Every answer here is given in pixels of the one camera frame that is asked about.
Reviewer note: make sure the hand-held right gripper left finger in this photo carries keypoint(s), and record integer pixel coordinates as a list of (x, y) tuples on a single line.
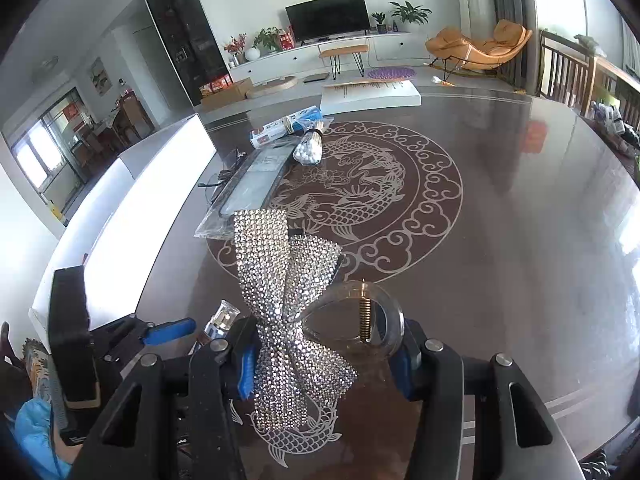
[(246, 372)]

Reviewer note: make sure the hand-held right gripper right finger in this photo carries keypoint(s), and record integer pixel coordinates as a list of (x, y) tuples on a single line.
[(405, 367)]

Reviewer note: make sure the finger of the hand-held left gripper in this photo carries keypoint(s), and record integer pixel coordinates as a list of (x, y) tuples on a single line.
[(170, 331)]

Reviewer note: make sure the rhinestone hair claw clip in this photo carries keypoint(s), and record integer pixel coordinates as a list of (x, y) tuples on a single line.
[(280, 340)]

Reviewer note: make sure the gold cream tube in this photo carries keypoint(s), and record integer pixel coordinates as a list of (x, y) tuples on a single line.
[(222, 317)]

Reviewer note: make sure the blue and white carton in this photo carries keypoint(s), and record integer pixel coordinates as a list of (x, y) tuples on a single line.
[(270, 132)]

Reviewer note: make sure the clear bag of cotton swabs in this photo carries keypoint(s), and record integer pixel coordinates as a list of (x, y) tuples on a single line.
[(307, 152)]

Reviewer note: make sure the long white panel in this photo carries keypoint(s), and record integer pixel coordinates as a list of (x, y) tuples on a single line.
[(130, 210)]

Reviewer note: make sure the patterned cushion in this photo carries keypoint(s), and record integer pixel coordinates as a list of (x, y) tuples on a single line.
[(42, 370)]

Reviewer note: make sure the phone case in clear bag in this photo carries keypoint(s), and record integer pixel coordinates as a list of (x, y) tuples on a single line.
[(245, 190)]

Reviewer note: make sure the blue cloth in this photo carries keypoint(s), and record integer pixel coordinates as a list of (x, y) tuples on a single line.
[(37, 435)]

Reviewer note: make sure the cardboard box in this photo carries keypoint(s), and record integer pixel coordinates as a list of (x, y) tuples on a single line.
[(232, 95)]

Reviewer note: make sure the red boxes on floor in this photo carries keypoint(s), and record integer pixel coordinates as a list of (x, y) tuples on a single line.
[(217, 83)]

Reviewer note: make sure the round wooden board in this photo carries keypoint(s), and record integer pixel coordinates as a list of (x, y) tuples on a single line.
[(272, 87)]

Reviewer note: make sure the large white flat box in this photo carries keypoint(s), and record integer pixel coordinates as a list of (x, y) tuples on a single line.
[(370, 97)]

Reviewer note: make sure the round white vase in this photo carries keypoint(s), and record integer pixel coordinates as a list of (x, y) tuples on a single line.
[(251, 54)]

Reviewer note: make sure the flat black device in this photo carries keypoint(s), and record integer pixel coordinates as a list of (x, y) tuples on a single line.
[(315, 78)]

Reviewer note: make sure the red flower bouquet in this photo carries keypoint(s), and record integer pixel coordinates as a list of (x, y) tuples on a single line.
[(235, 45)]

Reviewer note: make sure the purple round mat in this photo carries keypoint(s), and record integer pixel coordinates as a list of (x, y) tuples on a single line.
[(391, 73)]

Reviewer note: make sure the dark glass display cabinet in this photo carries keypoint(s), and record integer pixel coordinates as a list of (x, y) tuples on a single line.
[(185, 35)]

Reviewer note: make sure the white television cabinet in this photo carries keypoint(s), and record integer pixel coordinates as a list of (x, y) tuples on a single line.
[(305, 57)]

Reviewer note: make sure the bushy green potted plant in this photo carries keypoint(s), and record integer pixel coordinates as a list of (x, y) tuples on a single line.
[(267, 38)]

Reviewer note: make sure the red gift box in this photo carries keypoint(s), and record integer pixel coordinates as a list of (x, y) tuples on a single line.
[(286, 40)]

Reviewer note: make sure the orange bench with black legs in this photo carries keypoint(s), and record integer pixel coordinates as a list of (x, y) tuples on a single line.
[(344, 50)]

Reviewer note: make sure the orange lounge chair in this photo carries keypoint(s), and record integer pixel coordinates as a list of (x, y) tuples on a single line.
[(480, 47)]

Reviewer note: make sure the dark wooden slatted chair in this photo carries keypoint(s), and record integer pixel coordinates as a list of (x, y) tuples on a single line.
[(565, 70)]

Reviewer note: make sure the small potted plant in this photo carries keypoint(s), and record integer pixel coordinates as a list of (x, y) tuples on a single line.
[(379, 20)]

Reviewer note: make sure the black television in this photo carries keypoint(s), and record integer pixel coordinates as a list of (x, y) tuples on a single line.
[(327, 17)]

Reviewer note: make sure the large leafy potted plant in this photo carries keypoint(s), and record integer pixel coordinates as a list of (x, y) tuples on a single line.
[(410, 12)]

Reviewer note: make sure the grey curtain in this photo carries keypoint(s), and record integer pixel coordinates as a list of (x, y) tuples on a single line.
[(507, 5)]

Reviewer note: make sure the white window curtain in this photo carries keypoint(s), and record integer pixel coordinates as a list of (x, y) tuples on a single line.
[(631, 45)]

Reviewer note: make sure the framed wall picture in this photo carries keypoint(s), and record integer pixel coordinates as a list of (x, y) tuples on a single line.
[(100, 76)]

